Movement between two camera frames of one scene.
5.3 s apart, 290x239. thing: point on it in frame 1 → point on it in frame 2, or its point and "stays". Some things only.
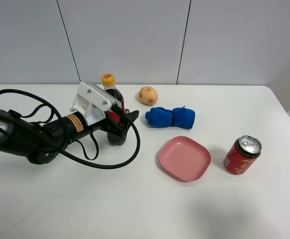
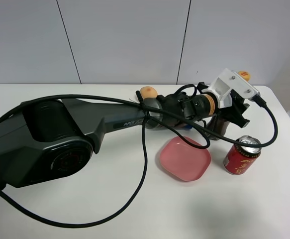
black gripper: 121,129 → 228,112
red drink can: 242,155 stays
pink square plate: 184,158 stays
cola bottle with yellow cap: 109,80 → 244,74
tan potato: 148,95 stays
